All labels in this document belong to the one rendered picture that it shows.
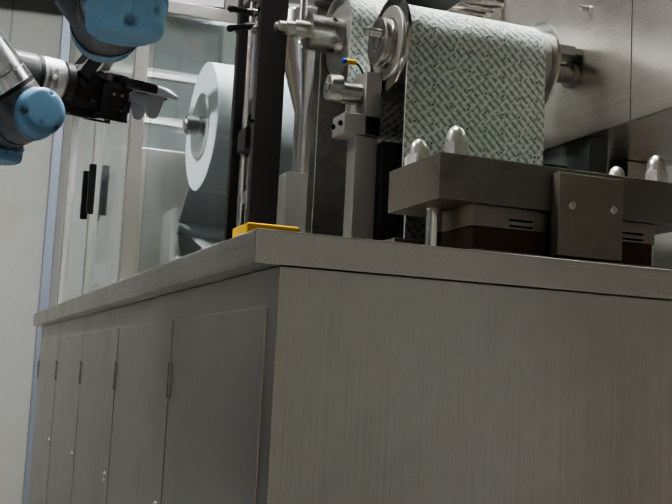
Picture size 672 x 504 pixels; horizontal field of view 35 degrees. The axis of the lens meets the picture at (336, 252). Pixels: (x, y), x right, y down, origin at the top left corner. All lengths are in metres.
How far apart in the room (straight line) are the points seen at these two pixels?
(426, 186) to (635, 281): 0.30
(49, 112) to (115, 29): 0.69
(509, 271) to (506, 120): 0.39
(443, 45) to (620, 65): 0.28
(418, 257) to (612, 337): 0.29
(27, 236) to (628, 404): 4.06
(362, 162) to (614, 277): 0.44
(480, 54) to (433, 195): 0.36
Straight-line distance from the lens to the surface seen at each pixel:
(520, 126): 1.68
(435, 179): 1.39
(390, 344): 1.26
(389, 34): 1.64
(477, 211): 1.41
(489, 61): 1.68
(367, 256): 1.26
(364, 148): 1.65
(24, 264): 5.19
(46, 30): 5.40
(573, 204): 1.45
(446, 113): 1.62
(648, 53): 1.67
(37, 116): 1.70
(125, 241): 2.48
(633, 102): 1.68
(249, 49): 2.01
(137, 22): 1.02
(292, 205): 2.29
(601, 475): 1.41
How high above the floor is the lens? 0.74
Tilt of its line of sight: 7 degrees up
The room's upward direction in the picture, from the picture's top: 3 degrees clockwise
